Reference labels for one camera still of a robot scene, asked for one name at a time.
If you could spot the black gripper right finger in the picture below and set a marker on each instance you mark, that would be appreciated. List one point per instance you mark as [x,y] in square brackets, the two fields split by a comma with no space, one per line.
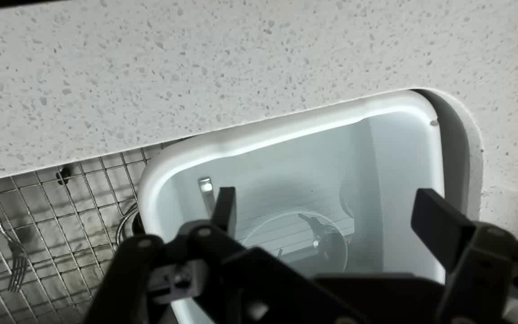
[441,228]

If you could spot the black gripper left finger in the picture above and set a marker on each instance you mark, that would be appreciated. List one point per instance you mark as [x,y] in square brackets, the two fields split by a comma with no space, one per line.
[225,210]

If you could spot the metal sink grid rack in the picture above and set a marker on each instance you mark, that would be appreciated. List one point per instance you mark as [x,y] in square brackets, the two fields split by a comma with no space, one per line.
[68,220]

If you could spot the silver fork in sink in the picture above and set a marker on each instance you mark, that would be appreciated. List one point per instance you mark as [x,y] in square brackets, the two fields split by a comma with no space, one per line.
[18,260]

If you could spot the clear glass in basin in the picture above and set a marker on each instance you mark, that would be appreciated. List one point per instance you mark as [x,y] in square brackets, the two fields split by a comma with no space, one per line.
[309,244]

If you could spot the white plastic wash basin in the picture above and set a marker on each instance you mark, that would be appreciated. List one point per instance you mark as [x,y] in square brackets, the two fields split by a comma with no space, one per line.
[358,165]

